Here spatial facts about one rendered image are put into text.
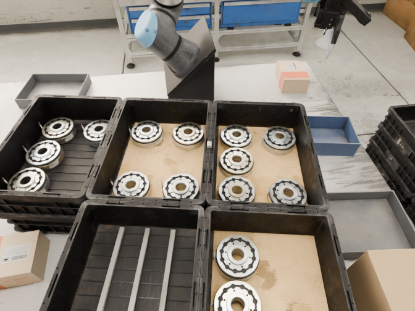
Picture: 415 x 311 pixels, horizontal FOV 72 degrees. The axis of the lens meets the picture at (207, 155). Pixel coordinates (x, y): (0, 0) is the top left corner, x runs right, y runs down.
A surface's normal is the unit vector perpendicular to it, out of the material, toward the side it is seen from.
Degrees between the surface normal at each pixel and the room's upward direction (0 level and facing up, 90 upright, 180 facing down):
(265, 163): 0
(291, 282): 0
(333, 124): 90
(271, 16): 90
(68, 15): 90
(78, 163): 0
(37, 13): 90
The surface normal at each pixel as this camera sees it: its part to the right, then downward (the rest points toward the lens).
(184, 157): 0.00, -0.65
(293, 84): 0.04, 0.76
